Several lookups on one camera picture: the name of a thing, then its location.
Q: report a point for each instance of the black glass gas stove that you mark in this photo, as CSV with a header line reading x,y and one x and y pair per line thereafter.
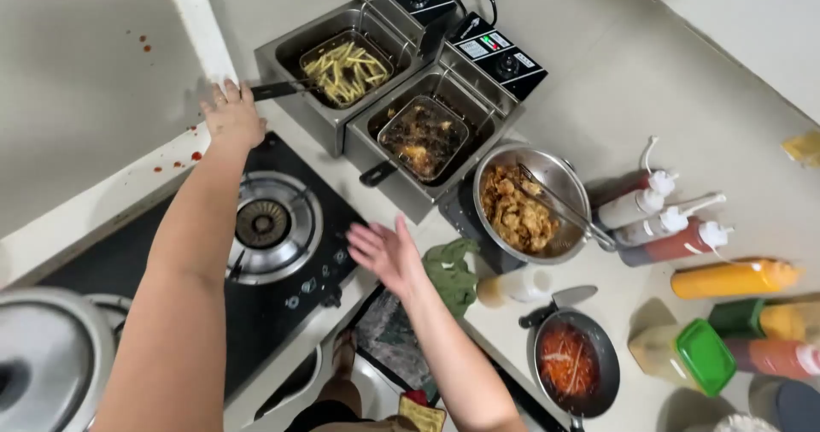
x,y
282,329

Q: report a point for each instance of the person's right hand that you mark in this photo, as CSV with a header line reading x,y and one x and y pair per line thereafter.
x,y
392,262

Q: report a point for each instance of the orange sauce squeeze bottle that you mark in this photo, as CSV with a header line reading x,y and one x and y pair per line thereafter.
x,y
730,279

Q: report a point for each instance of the plastic container with green lid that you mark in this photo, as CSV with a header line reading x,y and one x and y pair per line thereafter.
x,y
698,355

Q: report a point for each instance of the dark round container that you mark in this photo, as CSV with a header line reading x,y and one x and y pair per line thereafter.
x,y
794,406

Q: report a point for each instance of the silver stove burner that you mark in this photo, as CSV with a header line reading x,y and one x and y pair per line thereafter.
x,y
272,227

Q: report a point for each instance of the person's left fingers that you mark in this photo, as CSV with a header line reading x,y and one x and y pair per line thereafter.
x,y
228,93

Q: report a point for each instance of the pile of french fries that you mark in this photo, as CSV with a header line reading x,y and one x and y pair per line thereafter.
x,y
346,72

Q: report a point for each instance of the clear squeeze bottle yellow sauce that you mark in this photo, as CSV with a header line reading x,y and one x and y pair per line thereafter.
x,y
512,286

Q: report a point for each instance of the yellow jar with green cap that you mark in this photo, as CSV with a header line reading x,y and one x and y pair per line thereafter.
x,y
762,320

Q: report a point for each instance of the patterned floor mat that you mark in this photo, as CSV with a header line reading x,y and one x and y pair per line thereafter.
x,y
391,342

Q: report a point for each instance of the white sauce squeeze bottle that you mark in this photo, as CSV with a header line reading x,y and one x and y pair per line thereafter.
x,y
660,225
631,206

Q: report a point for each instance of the yellow plastic bag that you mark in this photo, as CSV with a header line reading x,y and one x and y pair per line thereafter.
x,y
804,148

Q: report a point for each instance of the stainless steel colander bowl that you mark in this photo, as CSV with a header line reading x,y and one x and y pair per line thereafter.
x,y
564,175

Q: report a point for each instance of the black tray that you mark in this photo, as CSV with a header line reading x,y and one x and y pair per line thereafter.
x,y
467,227

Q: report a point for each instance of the steel spatula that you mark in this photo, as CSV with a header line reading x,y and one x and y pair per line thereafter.
x,y
573,295

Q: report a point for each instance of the dark fried food pieces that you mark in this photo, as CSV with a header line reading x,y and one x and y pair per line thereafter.
x,y
424,138

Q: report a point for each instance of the dark red squeeze bottle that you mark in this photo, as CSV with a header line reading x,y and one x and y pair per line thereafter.
x,y
631,183

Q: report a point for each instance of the person's left hand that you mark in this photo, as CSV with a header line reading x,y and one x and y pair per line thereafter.
x,y
232,121

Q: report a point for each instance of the yellow red potholder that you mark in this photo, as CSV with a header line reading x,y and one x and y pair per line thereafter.
x,y
421,414

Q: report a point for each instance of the red sauce squeeze bottle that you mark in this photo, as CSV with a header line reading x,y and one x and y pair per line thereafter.
x,y
669,246

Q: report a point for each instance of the silver pot lid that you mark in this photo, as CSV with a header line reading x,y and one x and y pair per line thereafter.
x,y
45,361

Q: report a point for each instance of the person's foot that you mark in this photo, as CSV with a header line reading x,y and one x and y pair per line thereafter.
x,y
344,355

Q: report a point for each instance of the heap of fried chicken pieces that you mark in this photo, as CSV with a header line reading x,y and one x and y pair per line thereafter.
x,y
516,211

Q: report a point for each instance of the green cloth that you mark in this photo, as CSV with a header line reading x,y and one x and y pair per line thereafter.
x,y
451,275

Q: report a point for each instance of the steel deep fryer tank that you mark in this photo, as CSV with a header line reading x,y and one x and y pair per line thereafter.
x,y
301,108
391,195

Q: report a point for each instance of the black pan with red sauce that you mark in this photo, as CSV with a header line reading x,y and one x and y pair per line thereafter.
x,y
576,361

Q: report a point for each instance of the red sauce bottle white cap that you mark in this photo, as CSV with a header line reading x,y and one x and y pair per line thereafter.
x,y
772,357

